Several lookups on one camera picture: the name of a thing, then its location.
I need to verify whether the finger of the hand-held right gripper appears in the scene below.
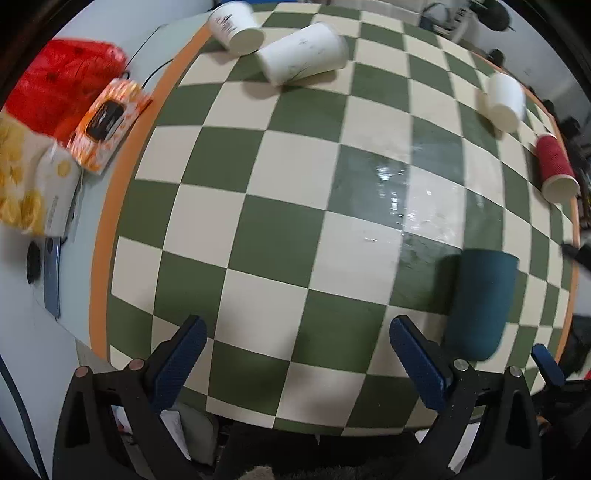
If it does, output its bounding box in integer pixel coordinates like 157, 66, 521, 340
560, 242, 591, 269
530, 343, 568, 388

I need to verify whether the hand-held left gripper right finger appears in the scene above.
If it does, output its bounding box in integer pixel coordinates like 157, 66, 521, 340
389, 315, 544, 480

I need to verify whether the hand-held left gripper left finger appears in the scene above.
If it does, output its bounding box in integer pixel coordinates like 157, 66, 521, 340
53, 315, 208, 480

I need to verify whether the teal cup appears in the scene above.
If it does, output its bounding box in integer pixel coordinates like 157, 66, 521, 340
443, 248, 520, 362

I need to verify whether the red ribbed paper cup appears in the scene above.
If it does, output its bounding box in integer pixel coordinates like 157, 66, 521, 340
534, 132, 581, 204

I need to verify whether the small white paper cup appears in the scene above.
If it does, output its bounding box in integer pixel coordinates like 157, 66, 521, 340
486, 72, 526, 133

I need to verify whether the large white paper cup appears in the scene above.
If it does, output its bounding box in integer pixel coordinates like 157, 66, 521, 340
255, 21, 349, 86

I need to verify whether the white cup with dark print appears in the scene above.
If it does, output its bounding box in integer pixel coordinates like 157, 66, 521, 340
208, 1, 266, 54

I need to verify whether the blue smartphone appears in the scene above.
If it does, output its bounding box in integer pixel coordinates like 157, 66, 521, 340
42, 236, 63, 320

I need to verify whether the black round disc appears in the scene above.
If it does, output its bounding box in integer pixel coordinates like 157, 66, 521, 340
26, 241, 43, 285

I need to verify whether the green cream checkered mat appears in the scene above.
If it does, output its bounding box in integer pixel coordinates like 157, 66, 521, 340
90, 1, 581, 437

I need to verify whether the yellow and white snack bag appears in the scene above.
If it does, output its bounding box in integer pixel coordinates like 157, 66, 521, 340
0, 113, 83, 238

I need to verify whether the orange wet wipes packet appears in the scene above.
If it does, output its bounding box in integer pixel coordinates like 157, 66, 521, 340
67, 78, 153, 175

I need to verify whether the dark background equipment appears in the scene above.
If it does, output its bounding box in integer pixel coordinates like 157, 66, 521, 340
468, 0, 517, 32

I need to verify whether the red mesh bag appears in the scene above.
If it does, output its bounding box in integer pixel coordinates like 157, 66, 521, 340
4, 39, 129, 141

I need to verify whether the blue cable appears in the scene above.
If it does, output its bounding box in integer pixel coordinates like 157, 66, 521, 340
0, 355, 49, 480

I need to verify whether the black cable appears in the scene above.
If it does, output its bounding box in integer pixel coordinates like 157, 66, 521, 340
124, 25, 178, 88

